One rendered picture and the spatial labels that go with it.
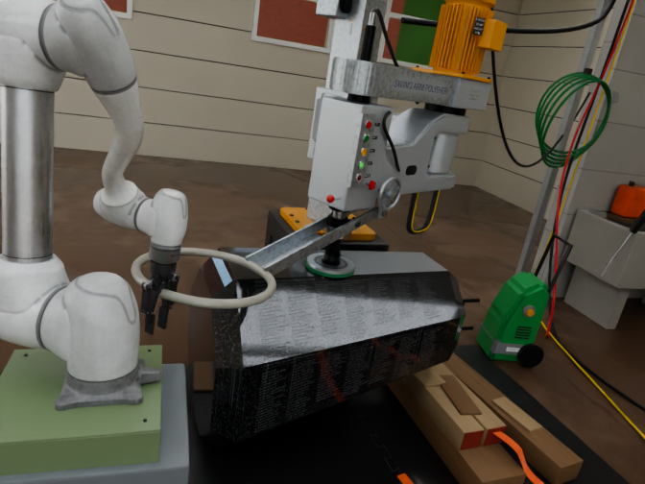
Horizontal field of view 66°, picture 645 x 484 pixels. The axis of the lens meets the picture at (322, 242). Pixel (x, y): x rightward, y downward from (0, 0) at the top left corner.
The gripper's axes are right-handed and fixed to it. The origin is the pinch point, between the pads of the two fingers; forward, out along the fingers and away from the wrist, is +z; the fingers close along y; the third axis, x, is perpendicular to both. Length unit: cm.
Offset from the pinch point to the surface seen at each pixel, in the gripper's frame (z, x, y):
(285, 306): 6, -14, 55
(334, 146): -58, -13, 72
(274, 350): 19, -20, 44
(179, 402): 6.5, -27.5, -17.9
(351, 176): -49, -24, 69
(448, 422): 55, -82, 110
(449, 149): -64, -41, 140
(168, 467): 8, -41, -35
